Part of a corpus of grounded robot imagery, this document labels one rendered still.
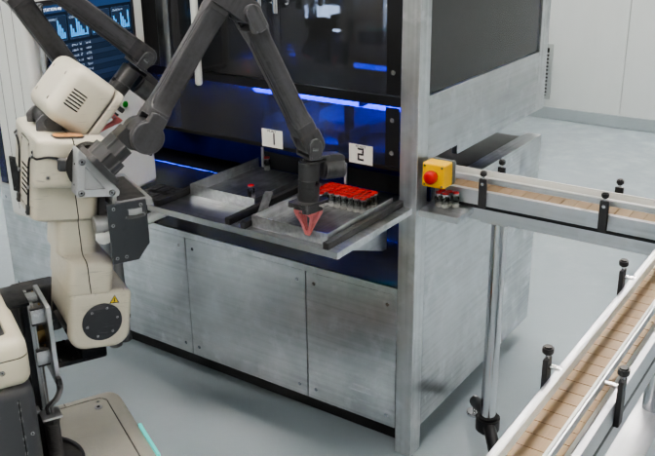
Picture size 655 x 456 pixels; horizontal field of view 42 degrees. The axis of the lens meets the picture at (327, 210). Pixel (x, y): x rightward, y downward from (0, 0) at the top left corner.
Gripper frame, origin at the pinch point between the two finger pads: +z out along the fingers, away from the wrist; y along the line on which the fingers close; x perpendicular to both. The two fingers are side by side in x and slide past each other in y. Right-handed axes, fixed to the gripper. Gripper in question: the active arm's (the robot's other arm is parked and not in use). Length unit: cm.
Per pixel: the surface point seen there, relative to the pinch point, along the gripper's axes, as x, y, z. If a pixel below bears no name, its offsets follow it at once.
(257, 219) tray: 17.8, 0.6, 0.2
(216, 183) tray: 54, 24, 1
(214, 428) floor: 53, 20, 90
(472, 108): -12, 72, -25
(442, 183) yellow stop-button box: -20.6, 36.9, -9.5
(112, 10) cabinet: 89, 14, -53
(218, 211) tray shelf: 36.1, 4.7, 2.5
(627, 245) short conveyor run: -71, 50, 2
